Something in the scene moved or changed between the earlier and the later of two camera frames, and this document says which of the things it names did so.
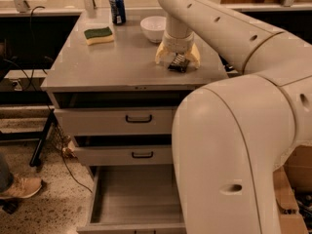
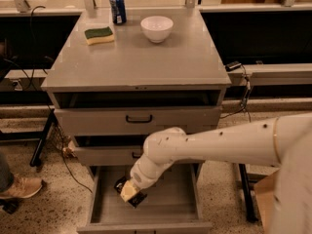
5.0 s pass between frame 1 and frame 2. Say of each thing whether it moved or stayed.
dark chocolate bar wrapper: moved
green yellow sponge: stayed
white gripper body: moved
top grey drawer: stayed
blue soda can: stayed
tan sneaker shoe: stayed
